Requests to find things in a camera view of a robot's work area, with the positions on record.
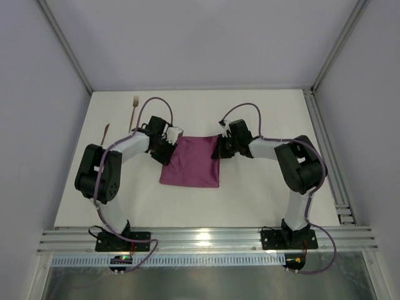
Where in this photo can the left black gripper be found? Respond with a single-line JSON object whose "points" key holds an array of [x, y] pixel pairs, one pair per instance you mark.
{"points": [[162, 150]]}

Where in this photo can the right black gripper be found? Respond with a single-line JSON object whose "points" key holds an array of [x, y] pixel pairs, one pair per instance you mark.
{"points": [[224, 149]]}

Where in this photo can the purple satin napkin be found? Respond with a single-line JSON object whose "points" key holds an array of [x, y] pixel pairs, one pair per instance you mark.
{"points": [[192, 165]]}

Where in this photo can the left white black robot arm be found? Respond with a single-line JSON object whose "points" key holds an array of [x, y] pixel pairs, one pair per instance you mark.
{"points": [[99, 174]]}

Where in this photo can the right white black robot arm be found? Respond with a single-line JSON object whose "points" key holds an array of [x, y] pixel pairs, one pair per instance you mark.
{"points": [[301, 166]]}

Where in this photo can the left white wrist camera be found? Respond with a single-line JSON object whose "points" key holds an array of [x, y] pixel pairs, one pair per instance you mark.
{"points": [[173, 134]]}

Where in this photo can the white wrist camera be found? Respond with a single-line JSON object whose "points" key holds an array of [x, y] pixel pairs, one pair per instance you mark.
{"points": [[226, 132], [173, 134]]}

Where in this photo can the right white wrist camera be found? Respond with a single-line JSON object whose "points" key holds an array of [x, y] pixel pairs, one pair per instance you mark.
{"points": [[226, 132]]}

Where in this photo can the front aluminium rail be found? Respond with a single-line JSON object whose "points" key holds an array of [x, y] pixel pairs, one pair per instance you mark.
{"points": [[179, 240]]}

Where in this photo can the aluminium rail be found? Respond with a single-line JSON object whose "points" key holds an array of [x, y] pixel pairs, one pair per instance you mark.
{"points": [[179, 240], [337, 185]]}

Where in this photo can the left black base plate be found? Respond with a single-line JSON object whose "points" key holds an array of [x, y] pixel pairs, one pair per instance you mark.
{"points": [[108, 242]]}

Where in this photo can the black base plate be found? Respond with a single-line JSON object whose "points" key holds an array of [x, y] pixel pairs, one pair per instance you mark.
{"points": [[286, 239], [108, 242]]}

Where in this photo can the grey slotted cable duct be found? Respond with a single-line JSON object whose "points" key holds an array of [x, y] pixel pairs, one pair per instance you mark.
{"points": [[168, 260]]}

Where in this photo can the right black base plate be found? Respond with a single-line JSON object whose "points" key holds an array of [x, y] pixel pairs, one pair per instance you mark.
{"points": [[286, 239]]}

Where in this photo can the right side aluminium rail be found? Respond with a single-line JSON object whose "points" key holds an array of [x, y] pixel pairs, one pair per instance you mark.
{"points": [[337, 185]]}

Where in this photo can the left corner aluminium post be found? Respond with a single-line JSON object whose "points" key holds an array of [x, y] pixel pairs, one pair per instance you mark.
{"points": [[64, 44]]}

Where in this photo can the corner aluminium post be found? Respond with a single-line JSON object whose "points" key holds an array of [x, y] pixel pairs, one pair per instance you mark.
{"points": [[343, 36], [64, 44]]}

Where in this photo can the right corner aluminium post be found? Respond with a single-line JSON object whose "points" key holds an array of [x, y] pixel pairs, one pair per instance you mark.
{"points": [[343, 36]]}

